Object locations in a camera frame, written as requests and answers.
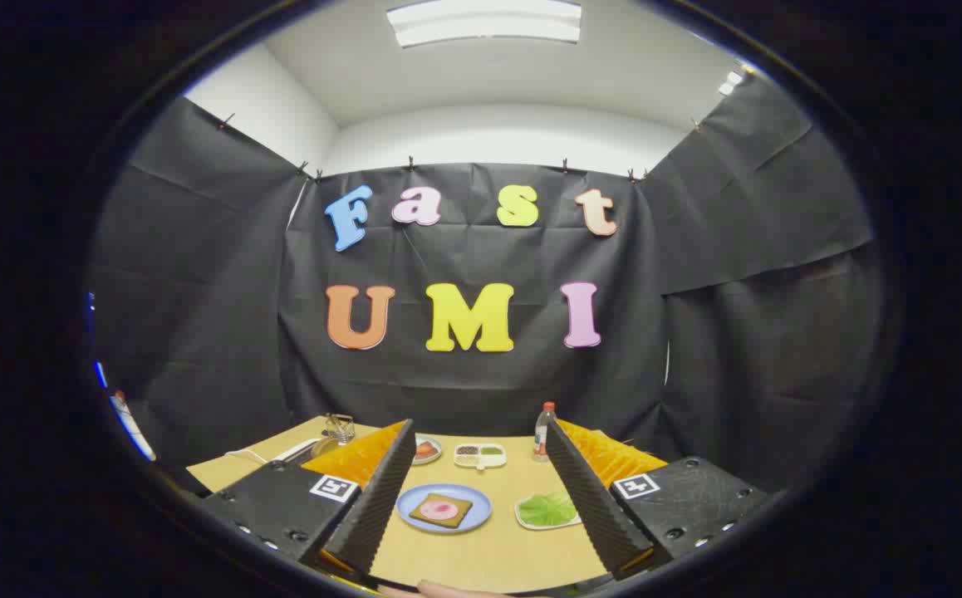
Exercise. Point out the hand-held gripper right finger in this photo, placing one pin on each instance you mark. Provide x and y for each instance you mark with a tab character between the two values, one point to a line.
593	498

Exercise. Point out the clear plastic bottle red cap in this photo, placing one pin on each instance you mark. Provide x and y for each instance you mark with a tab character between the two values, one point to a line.
542	436

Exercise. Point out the clear glass utensil holder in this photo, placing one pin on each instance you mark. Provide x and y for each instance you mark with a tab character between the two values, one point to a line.
340	430

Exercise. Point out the white divided condiment tray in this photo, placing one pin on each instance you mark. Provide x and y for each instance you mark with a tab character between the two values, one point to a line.
481	463

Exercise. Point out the red tomato slice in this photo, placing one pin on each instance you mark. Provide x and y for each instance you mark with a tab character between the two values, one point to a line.
424	449

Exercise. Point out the small ceiling light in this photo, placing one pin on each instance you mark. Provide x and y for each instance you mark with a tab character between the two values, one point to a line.
730	81

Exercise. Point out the white object with red tip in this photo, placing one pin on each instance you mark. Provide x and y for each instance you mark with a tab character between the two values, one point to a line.
128	423

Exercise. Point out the pale green round plate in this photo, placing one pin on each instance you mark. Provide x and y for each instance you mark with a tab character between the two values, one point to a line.
437	444

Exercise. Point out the white square plate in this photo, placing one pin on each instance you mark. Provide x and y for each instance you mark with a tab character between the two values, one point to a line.
524	525

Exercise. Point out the pink ham slice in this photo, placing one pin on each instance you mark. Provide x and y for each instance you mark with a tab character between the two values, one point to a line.
439	510

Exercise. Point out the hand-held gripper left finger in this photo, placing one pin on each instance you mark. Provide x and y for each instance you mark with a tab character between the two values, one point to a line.
381	498

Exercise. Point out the green lettuce leaf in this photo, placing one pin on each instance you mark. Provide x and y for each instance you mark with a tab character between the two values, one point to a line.
547	508

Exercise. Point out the brown bread slice with ham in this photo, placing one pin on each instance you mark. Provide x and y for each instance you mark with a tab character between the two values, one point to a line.
462	507

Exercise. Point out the long ceiling light panel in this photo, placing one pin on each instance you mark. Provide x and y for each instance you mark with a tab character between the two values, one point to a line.
485	23

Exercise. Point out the black backdrop cloth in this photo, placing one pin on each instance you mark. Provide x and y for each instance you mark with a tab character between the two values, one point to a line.
464	382

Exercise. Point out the blue round plate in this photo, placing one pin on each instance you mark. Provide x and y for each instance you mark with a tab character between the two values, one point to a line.
481	502

